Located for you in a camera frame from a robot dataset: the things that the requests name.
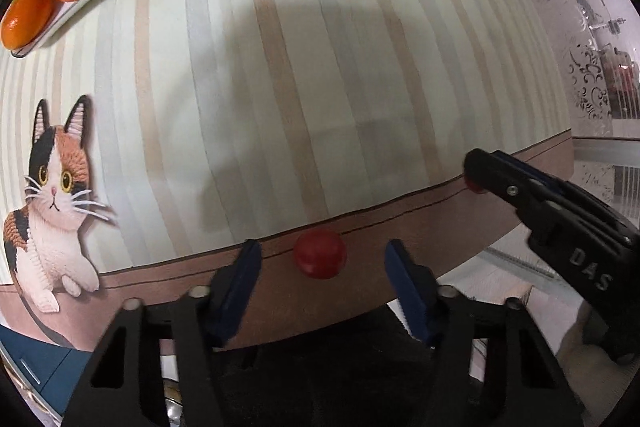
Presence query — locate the striped cat print tablecloth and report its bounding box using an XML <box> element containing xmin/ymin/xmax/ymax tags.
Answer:
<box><xmin>0</xmin><ymin>0</ymin><xmax>576</xmax><ymax>353</ymax></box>

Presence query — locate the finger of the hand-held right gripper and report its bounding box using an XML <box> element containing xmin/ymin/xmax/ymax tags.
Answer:
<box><xmin>464</xmin><ymin>148</ymin><xmax>551</xmax><ymax>228</ymax></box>
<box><xmin>492</xmin><ymin>151</ymin><xmax>568</xmax><ymax>198</ymax></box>

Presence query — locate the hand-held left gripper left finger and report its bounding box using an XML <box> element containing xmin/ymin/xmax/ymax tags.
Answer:
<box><xmin>61</xmin><ymin>239</ymin><xmax>263</xmax><ymax>427</ymax></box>

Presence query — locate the blue kitchen cabinet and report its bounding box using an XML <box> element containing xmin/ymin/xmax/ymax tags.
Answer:
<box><xmin>0</xmin><ymin>324</ymin><xmax>93</xmax><ymax>413</ymax></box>

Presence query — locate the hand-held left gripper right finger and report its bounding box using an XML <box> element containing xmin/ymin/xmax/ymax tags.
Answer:
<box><xmin>384</xmin><ymin>239</ymin><xmax>583</xmax><ymax>427</ymax></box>

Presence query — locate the floral frosted glass door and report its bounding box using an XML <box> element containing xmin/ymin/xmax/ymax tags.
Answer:
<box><xmin>517</xmin><ymin>0</ymin><xmax>640</xmax><ymax>228</ymax></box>

